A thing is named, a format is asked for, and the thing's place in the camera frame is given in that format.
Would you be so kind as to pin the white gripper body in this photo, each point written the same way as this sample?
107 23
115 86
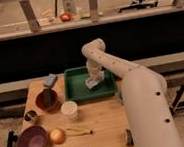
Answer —
95 72

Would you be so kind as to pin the white towel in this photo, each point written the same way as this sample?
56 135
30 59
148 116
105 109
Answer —
93 82

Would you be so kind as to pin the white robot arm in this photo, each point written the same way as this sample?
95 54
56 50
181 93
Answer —
143 92

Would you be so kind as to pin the green plastic tray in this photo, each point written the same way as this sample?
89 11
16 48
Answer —
75 85

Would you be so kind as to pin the blue sponge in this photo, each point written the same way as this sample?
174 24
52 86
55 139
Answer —
50 80

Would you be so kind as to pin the white paper cup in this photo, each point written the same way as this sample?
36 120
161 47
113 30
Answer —
69 109

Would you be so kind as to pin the red apple on shelf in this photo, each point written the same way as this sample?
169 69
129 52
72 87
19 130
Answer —
65 17

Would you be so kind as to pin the brown bowl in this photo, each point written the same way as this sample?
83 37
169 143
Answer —
47 100

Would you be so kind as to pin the yellow apple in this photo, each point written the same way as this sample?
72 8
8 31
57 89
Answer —
57 136

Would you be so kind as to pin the small dark tin can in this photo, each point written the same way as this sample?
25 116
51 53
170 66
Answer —
31 117

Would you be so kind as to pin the black binder clip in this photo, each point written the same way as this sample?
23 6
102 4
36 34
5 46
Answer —
129 138

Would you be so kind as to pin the purple bowl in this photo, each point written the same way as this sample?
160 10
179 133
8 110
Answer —
33 136

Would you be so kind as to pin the yellow handled utensil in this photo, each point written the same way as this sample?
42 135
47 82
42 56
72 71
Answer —
77 131

